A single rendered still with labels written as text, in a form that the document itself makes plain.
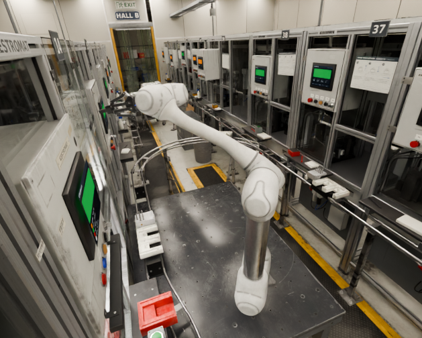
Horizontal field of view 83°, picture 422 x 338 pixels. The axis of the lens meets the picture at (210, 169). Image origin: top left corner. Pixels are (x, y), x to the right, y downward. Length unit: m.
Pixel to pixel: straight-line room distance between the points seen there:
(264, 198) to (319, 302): 0.89
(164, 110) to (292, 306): 1.24
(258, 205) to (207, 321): 0.82
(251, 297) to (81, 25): 8.89
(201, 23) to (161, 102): 8.92
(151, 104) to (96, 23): 8.44
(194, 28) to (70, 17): 3.82
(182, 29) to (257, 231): 8.92
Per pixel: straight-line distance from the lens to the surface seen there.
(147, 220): 1.75
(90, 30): 9.31
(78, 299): 0.64
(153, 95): 0.91
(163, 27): 9.45
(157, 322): 1.22
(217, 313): 1.53
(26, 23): 9.55
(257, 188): 0.91
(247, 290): 1.31
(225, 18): 10.13
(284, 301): 1.60
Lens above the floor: 2.00
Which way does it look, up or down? 28 degrees down
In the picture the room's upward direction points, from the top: 3 degrees counter-clockwise
